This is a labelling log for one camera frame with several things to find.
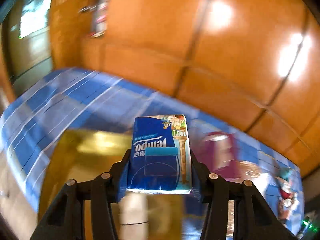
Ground blue Tempo tissue pack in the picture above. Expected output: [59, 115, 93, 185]
[127, 114, 192, 194]

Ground teal red white plush toy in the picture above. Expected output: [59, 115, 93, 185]
[275, 167, 299, 225]

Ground ornate beaded tissue box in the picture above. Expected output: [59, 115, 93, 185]
[226, 161, 271, 239]

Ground white folded towel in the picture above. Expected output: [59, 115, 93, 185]
[119, 191, 149, 225]

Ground purple tissue box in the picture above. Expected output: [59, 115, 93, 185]
[203, 132, 240, 180]

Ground gold rectangular tray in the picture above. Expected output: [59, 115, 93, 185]
[37, 129, 184, 239]

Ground blue plaid bedspread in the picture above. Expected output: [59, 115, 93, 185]
[1, 68, 304, 234]

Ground orange wooden wardrobe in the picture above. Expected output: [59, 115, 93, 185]
[49, 0, 319, 177]

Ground wooden glass panel door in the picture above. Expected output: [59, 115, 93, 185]
[2, 0, 51, 80]

